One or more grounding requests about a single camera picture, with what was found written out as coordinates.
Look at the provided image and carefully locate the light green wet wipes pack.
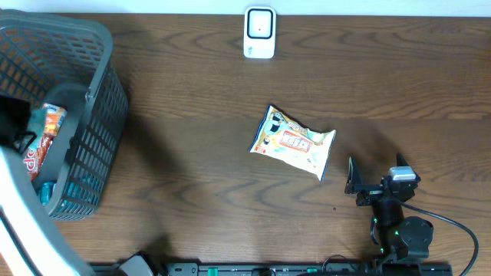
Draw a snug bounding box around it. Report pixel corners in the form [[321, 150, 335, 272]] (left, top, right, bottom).
[[27, 108, 48, 150]]

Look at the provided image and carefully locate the grey plastic shopping basket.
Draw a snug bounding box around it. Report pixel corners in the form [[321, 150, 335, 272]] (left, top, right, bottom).
[[1, 10, 129, 221]]

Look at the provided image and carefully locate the red chocolate bar wrapper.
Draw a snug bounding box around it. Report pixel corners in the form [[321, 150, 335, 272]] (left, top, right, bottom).
[[23, 133, 54, 182]]

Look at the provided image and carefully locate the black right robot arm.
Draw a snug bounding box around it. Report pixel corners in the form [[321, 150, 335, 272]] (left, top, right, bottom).
[[344, 153, 434, 263]]

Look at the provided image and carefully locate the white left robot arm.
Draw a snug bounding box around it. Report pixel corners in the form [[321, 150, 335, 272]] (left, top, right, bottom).
[[1, 97, 95, 275]]

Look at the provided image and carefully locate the yellow snack bag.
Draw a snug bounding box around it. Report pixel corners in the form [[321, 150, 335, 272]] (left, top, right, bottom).
[[249, 105, 336, 181]]

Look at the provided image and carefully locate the blue mouthwash bottle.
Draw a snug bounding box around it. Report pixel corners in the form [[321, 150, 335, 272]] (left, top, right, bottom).
[[38, 182, 74, 205]]

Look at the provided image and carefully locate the white barcode scanner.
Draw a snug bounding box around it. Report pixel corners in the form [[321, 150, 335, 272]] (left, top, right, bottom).
[[243, 6, 277, 59]]

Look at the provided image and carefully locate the orange tissue pack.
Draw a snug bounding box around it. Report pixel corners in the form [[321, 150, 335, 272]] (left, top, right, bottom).
[[43, 103, 68, 136]]

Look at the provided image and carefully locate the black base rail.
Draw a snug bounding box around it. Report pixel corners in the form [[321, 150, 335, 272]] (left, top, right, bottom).
[[90, 251, 453, 276]]

